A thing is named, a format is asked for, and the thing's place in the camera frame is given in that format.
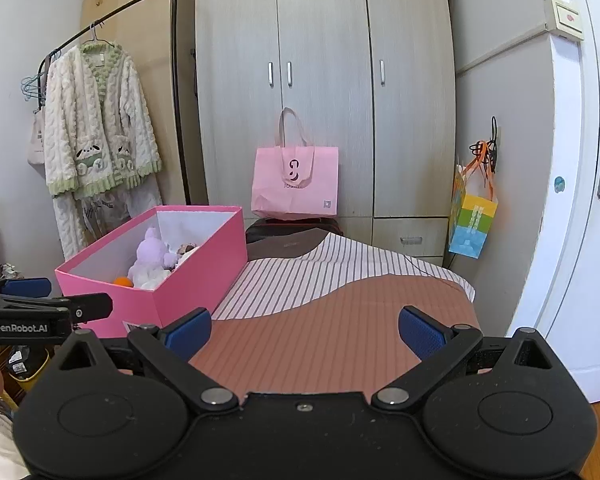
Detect black wall hook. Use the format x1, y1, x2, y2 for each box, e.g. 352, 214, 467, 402
470, 116, 501, 173

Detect white door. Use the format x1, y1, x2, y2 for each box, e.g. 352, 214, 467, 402
505, 0, 600, 403

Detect purple plush toy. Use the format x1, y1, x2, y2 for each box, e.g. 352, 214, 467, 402
131, 227, 177, 286

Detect black metal clothes rack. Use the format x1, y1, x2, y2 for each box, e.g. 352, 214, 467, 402
37, 0, 193, 206

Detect colourful paper gift bag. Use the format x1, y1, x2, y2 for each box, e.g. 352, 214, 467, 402
447, 152, 499, 260

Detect wire clothes hangers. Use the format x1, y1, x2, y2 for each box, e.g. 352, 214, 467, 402
20, 50, 48, 103

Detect beige wall switch box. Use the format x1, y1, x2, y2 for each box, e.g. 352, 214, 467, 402
544, 0, 585, 41

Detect grey wooden wardrobe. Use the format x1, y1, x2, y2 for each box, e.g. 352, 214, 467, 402
190, 0, 456, 256

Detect small white tote bag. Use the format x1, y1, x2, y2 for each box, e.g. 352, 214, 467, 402
27, 107, 48, 166

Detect pink tote bag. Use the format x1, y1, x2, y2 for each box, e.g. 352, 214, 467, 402
251, 107, 340, 221

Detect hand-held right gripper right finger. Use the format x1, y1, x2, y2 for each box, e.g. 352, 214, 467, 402
371, 306, 567, 411

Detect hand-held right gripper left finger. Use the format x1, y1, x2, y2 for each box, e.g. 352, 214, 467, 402
52, 309, 242, 412

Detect yellow bin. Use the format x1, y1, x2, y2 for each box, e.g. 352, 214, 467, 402
5, 347, 51, 393

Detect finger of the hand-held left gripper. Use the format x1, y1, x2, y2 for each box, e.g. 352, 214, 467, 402
0, 277, 52, 297
0, 292, 114, 322

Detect light wooden cabinet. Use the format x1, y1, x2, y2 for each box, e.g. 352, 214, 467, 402
80, 0, 201, 206

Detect pink cardboard box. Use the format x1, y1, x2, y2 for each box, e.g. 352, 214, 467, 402
55, 205, 249, 339

